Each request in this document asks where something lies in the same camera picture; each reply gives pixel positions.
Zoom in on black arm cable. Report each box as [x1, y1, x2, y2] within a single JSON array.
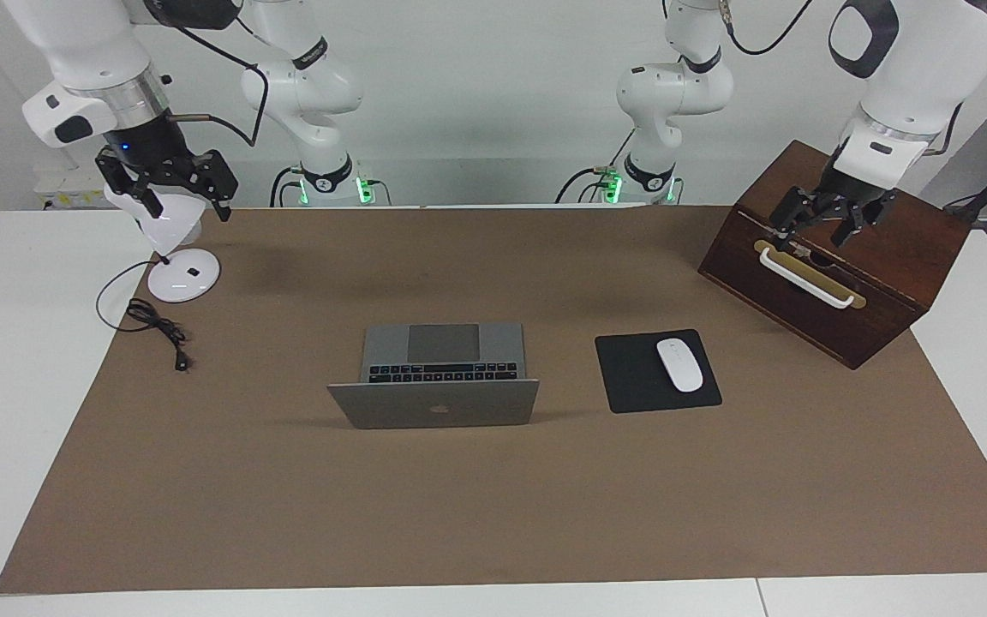
[[720, 0, 817, 57], [170, 26, 271, 147]]

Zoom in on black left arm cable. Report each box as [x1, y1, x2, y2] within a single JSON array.
[[720, 0, 817, 57]]

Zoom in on dark brown wooden box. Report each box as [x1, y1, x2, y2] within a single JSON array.
[[697, 140, 973, 371]]

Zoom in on white desk lamp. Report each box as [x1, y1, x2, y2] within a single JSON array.
[[104, 184, 223, 304]]

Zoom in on white box handle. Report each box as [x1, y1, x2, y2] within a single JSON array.
[[757, 247, 857, 310]]

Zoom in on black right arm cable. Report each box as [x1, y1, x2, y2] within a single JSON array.
[[170, 26, 271, 147]]

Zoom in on black mouse pad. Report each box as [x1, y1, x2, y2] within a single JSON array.
[[595, 329, 724, 415]]

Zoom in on black lamp power cord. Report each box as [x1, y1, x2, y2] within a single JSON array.
[[95, 260, 194, 373]]

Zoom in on silver Apple laptop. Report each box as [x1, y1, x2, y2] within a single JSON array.
[[327, 321, 541, 431]]

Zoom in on gold handle plate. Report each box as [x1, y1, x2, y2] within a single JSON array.
[[753, 239, 868, 310]]

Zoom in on white power strip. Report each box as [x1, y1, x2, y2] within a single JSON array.
[[34, 166, 114, 212]]

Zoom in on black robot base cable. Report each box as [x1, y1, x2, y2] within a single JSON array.
[[554, 166, 616, 206], [268, 166, 302, 209]]

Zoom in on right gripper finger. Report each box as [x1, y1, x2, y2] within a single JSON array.
[[201, 150, 240, 223], [120, 177, 165, 220]]

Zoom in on white computer mouse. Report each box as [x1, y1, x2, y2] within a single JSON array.
[[655, 338, 706, 394]]

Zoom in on brown table mat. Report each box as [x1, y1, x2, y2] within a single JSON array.
[[0, 206, 987, 596]]

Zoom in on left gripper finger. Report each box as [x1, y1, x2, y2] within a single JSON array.
[[840, 189, 898, 249], [769, 186, 817, 250]]

